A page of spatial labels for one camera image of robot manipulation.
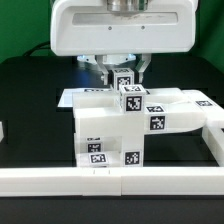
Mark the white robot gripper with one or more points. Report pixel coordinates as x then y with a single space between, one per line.
93 27

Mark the white tagged cube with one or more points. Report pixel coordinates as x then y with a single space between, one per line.
122 76
132 98

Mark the white chair back frame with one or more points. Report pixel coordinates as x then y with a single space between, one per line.
166 110

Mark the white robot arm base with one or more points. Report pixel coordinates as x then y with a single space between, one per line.
89 61

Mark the white right rail barrier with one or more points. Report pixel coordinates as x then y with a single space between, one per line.
214 139

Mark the white rail barrier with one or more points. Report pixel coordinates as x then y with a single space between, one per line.
214 139
111 181
1 131

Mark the white front rail barrier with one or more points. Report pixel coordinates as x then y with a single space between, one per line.
111 181

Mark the white left rail barrier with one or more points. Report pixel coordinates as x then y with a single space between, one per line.
1 131

